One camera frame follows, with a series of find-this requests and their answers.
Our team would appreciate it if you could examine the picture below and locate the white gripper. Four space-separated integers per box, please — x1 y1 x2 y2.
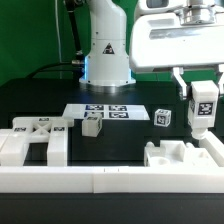
129 13 224 100

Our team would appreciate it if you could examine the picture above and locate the white chair seat part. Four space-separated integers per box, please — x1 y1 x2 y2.
144 140 217 167

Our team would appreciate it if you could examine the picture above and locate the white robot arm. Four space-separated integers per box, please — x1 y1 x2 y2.
81 0 224 97

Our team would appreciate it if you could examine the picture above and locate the white right fence bar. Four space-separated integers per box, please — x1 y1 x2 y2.
199 131 224 167

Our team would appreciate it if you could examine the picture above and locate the white fence bar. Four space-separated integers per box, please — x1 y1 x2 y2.
199 131 224 167
0 167 224 193

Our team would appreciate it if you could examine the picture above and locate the white front fence bar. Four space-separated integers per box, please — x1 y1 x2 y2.
0 167 224 193

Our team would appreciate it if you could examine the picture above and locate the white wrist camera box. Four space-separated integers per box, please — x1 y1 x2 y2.
135 0 186 18

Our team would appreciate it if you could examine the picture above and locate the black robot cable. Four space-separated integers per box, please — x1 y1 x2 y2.
25 0 86 80

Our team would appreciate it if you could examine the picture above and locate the white marker base plate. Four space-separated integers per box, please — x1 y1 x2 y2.
63 104 150 120

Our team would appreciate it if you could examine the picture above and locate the white thin cable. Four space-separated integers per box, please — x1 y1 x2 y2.
54 0 64 80

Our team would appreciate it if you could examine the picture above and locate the white chair back frame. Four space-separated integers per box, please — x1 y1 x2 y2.
0 117 74 167

